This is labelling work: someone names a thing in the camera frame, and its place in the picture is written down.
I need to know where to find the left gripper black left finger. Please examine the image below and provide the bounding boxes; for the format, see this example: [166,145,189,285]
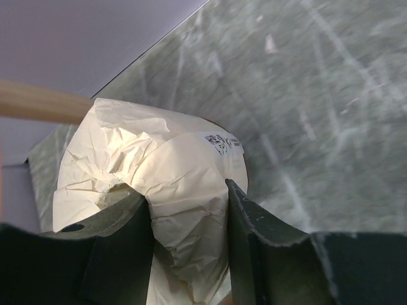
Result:
[1,193,154,304]

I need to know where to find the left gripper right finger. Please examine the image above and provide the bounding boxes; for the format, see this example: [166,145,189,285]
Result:
[226,180,406,304]

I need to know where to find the beige paper roll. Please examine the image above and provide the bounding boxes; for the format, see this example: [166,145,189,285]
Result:
[52,98,248,304]

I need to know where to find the pink three-tier shelf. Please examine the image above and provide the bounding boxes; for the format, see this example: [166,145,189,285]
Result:
[1,79,93,125]

